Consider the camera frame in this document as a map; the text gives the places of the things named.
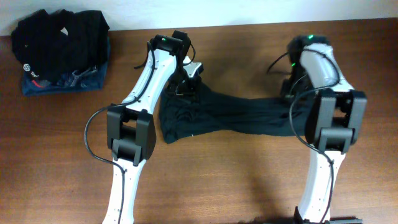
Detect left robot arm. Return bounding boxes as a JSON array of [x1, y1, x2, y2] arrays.
[[103, 30, 203, 223]]

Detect black folded sweater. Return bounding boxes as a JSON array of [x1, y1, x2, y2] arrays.
[[11, 9, 109, 83]]

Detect folded blue jeans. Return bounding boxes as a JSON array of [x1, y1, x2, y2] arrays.
[[21, 36, 111, 96]]

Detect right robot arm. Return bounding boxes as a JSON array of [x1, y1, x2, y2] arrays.
[[280, 34, 368, 223]]

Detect dark teal t-shirt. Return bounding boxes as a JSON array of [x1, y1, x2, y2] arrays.
[[158, 81, 315, 144]]

